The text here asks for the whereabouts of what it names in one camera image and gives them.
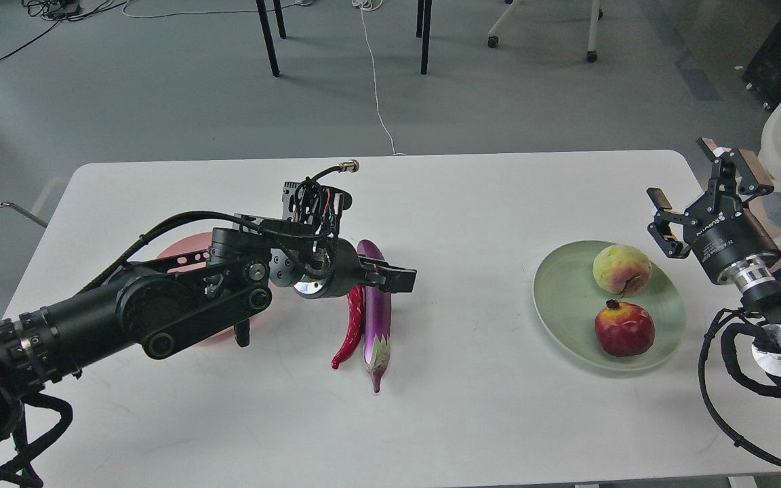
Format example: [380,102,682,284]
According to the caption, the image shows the black floor cables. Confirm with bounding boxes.
[0,0,127,82]

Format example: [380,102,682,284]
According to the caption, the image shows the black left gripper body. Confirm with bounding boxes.
[292,239,365,299]

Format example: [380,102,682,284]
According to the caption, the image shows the pink plate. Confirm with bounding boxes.
[144,228,272,357]

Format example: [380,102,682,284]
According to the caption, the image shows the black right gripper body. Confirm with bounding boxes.
[683,195,781,285]

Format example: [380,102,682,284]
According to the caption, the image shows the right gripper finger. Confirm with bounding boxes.
[696,137,775,204]
[647,188,691,259]

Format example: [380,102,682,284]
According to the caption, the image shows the red pomegranate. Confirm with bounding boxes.
[595,299,655,357]

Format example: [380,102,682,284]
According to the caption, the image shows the yellow-pink peach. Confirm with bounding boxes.
[592,244,652,296]

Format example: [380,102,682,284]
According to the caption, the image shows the black table legs right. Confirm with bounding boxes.
[415,0,432,75]

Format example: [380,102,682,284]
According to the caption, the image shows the purple eggplant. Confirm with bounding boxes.
[363,275,393,394]

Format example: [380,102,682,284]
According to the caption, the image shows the black table legs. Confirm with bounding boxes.
[255,0,286,78]
[415,0,432,75]

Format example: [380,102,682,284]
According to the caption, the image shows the black table legs left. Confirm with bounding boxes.
[255,0,286,78]

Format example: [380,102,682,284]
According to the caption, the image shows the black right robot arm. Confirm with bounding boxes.
[647,137,781,468]

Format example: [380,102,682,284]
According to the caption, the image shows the red chili pepper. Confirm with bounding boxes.
[331,285,365,370]

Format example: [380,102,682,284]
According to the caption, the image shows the white floor cable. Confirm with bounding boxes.
[351,0,406,157]

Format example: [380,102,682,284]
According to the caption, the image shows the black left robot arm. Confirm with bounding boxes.
[0,160,416,487]

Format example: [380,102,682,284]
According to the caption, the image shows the green plate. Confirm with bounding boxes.
[533,241,686,374]

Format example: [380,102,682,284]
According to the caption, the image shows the white wheeled chair base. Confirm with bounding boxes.
[485,1,604,64]

